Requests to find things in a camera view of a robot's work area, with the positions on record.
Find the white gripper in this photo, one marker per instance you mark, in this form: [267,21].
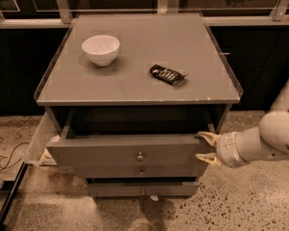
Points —
[227,150]

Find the grey top drawer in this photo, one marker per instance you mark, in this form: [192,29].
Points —
[127,150]

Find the grey drawer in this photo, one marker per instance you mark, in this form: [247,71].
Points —
[127,150]
[142,189]
[138,171]

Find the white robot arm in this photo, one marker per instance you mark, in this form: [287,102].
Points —
[268,141]

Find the grey middle drawer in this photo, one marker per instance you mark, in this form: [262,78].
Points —
[138,171]

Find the grey drawer cabinet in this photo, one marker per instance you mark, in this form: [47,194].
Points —
[123,98]

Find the grey bottom drawer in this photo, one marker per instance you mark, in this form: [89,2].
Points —
[142,189]

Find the black snack wrapper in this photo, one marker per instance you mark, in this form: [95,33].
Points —
[166,75]

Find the white ceramic bowl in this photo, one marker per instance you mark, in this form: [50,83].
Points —
[101,50]

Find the white tape roll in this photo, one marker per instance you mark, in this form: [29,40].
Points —
[49,151]

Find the clear plastic storage bin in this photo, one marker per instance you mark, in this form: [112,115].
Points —
[37,153]

